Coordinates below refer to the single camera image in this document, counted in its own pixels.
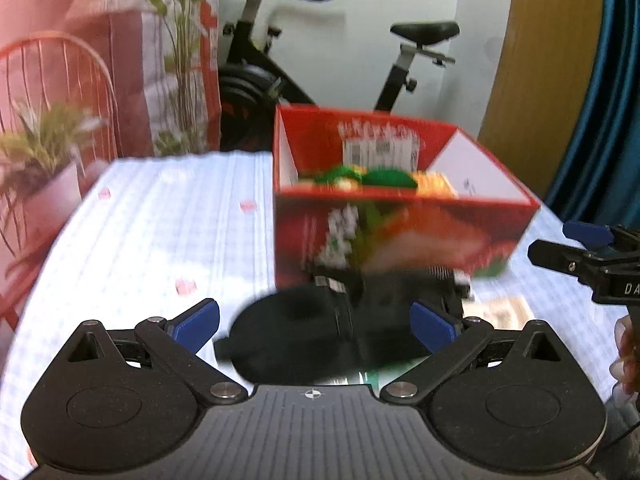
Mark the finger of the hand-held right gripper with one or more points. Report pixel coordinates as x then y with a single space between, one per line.
555 255
587 234

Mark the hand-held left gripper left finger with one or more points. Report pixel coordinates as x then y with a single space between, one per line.
200 322

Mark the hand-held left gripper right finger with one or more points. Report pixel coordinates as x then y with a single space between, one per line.
432 327

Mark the black fabric wrap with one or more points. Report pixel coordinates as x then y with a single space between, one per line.
290 330

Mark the red strawberry cardboard box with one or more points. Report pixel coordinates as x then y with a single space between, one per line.
310 240

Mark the person's right hand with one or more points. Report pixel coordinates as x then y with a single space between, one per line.
627 360

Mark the beige printed paper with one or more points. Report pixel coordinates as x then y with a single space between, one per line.
505 312

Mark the blue curtain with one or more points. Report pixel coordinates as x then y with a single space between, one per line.
615 110

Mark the orange crochet toy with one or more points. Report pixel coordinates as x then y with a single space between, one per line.
435 185

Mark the green crochet toy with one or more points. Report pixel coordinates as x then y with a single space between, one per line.
337 175
392 180

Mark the wooden door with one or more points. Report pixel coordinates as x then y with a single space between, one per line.
540 60

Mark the black exercise bike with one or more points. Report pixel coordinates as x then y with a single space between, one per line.
250 85

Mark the red printed backdrop cloth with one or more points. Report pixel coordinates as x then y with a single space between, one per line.
75 35

